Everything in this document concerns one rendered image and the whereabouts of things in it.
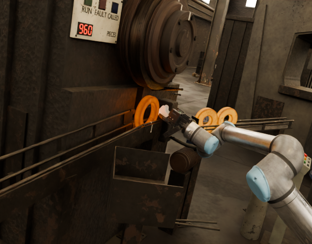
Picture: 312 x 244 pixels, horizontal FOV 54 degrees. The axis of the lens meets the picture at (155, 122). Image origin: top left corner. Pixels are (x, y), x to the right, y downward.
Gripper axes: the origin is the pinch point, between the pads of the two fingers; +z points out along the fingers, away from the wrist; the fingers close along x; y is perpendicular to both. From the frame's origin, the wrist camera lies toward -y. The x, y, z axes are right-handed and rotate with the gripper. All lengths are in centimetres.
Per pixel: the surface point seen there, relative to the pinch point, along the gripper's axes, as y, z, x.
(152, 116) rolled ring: -1.4, -2.7, 7.0
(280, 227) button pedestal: -34, -90, -51
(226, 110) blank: 11.4, -24.4, -40.2
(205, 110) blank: 7.6, -16.5, -27.9
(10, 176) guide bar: -12, -2, 87
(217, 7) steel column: 79, 314, -837
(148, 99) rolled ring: 8.6, -0.4, 16.3
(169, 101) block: 5.6, -1.4, -7.9
